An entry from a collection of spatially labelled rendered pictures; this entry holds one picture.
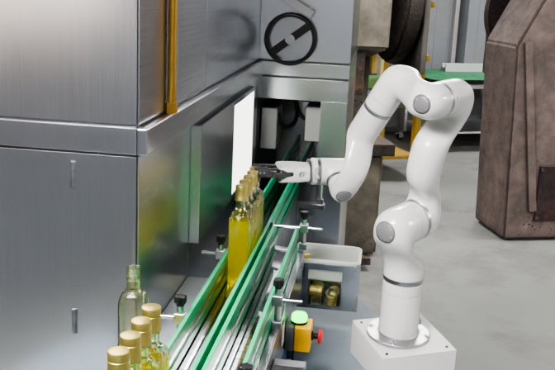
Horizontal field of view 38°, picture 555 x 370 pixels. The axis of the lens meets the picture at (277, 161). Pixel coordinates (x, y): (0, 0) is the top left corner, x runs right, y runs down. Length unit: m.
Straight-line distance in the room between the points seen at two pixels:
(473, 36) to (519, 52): 4.59
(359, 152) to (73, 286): 0.94
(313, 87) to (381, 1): 2.22
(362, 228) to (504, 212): 1.26
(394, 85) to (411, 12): 3.24
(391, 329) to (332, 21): 1.36
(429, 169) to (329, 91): 1.13
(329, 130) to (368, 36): 2.19
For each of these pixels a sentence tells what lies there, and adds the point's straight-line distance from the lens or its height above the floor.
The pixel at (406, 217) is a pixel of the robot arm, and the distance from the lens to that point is 2.28.
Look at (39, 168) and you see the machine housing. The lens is 1.86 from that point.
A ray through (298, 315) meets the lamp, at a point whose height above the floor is 1.02.
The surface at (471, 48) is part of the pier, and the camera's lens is 10.73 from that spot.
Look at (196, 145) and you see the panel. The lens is 2.22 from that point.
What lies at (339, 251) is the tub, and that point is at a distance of 2.77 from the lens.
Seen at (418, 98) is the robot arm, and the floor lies 1.60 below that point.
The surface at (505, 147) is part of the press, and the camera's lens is 6.31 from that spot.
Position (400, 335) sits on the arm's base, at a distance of 2.46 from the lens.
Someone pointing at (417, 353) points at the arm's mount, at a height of 0.85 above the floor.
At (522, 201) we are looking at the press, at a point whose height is 0.32.
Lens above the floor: 1.89
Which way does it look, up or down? 13 degrees down
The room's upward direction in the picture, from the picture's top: 3 degrees clockwise
